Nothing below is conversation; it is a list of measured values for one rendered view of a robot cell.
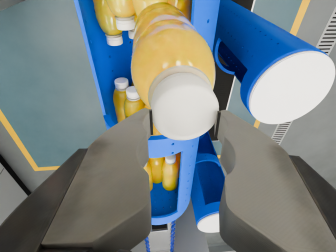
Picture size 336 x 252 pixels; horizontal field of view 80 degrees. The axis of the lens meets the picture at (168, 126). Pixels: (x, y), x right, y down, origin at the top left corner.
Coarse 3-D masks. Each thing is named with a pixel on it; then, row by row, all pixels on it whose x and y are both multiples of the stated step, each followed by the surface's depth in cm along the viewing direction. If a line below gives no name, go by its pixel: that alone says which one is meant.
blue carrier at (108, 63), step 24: (192, 0) 32; (216, 0) 35; (96, 24) 48; (192, 24) 34; (96, 48) 49; (120, 48) 57; (96, 72) 49; (120, 72) 61; (168, 144) 50; (192, 144) 56; (192, 168) 67; (168, 192) 88; (168, 216) 75
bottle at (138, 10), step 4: (132, 0) 36; (136, 0) 35; (140, 0) 35; (144, 0) 35; (148, 0) 35; (152, 0) 35; (156, 0) 35; (160, 0) 35; (164, 0) 36; (136, 4) 36; (140, 4) 35; (144, 4) 35; (148, 4) 35; (136, 8) 36; (140, 8) 36; (136, 12) 37
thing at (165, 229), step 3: (153, 225) 119; (156, 225) 119; (159, 225) 119; (162, 225) 119; (165, 225) 119; (153, 228) 118; (156, 228) 118; (159, 228) 118; (162, 228) 118; (165, 228) 119; (153, 231) 118; (156, 231) 119; (159, 231) 119; (162, 231) 119; (165, 231) 120
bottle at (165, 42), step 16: (144, 16) 20; (160, 16) 17; (176, 16) 17; (144, 32) 15; (160, 32) 14; (176, 32) 13; (192, 32) 14; (144, 48) 14; (160, 48) 13; (176, 48) 12; (192, 48) 13; (208, 48) 14; (144, 64) 13; (160, 64) 12; (176, 64) 12; (192, 64) 12; (208, 64) 13; (144, 80) 13; (160, 80) 12; (208, 80) 12; (144, 96) 14
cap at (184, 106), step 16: (176, 80) 11; (192, 80) 11; (160, 96) 11; (176, 96) 11; (192, 96) 11; (208, 96) 11; (160, 112) 11; (176, 112) 11; (192, 112) 11; (208, 112) 11; (160, 128) 12; (176, 128) 12; (192, 128) 12; (208, 128) 12
